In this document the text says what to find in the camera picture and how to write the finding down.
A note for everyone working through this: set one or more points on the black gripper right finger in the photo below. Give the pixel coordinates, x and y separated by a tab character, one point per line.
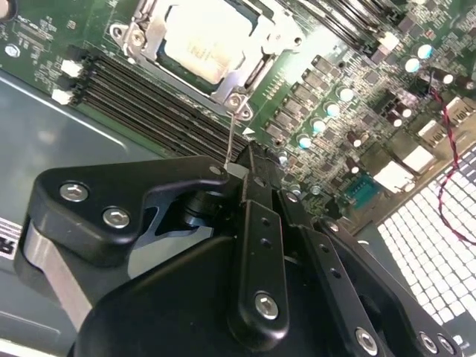
346	294

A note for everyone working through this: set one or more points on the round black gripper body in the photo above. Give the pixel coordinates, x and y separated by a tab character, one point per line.
160	320

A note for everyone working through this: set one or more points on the silver-topped CPU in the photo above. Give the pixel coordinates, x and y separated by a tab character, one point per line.
208	41

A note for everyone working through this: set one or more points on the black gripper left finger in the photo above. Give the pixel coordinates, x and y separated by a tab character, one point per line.
85	223

